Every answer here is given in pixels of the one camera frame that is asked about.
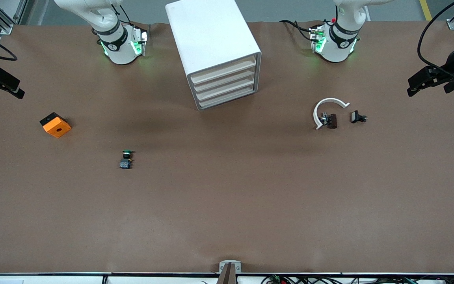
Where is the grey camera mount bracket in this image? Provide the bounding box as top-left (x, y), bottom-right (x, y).
top-left (216, 260), bottom-right (242, 284)

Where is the brown switch with metal pins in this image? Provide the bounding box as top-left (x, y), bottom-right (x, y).
top-left (320, 113), bottom-right (338, 129)

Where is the green push button blue body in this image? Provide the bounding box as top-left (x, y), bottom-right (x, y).
top-left (119, 149), bottom-right (135, 170)

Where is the white half-ring pipe clamp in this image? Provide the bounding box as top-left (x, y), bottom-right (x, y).
top-left (313, 97), bottom-right (350, 130)

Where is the orange block with black side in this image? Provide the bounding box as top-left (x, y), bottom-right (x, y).
top-left (40, 112), bottom-right (72, 138)

